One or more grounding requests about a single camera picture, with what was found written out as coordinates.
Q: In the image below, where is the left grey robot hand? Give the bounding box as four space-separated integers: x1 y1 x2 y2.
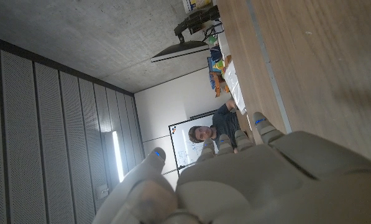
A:
91 111 371 224

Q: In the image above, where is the person in dark shirt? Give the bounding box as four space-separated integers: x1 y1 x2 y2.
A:
188 98 241 154

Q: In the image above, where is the clear plastic bag sheet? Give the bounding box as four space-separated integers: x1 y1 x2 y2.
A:
223 60 248 115

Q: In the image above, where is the orange box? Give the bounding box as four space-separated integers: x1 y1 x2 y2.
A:
209 72 231 98

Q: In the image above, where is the colourful stacked cups toy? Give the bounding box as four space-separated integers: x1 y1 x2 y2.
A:
213 58 226 72

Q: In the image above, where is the bright ceiling light strip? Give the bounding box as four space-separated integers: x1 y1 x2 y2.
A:
111 130 126 184

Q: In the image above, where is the black computer monitor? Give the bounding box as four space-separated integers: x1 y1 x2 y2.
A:
150 40 210 63

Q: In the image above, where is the white canister with label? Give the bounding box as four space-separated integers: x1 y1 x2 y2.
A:
181 0 213 13

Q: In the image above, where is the whiteboard with black frame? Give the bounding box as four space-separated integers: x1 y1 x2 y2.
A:
168 112 219 177

